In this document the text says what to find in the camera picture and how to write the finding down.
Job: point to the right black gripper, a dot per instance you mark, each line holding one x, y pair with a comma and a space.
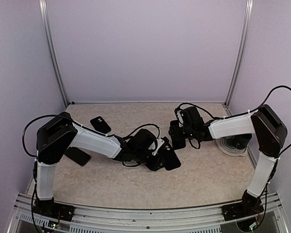
172, 127

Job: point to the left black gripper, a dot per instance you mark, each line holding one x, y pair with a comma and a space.
154, 165

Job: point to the black smartphone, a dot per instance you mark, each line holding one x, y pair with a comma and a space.
78, 156
178, 142

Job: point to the black phone case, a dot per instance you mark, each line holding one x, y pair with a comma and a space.
100, 125
169, 158

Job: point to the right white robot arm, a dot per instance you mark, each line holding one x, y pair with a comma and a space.
237, 131

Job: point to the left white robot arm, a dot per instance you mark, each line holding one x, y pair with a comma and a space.
62, 133

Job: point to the white round plate stack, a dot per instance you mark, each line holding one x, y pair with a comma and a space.
225, 145

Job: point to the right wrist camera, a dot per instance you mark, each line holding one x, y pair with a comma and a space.
180, 116

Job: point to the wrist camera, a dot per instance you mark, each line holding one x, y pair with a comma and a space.
157, 144
180, 116

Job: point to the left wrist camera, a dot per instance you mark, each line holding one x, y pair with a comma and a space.
157, 144

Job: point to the front aluminium rail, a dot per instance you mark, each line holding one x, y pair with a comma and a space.
90, 219

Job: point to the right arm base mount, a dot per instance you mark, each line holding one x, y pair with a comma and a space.
248, 206

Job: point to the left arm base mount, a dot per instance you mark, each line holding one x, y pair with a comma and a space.
54, 210

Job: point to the right aluminium frame post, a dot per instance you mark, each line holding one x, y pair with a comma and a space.
240, 53

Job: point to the aluminium frame post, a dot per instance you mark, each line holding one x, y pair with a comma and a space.
51, 49
240, 53

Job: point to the left aluminium frame post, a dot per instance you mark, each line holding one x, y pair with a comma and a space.
51, 49

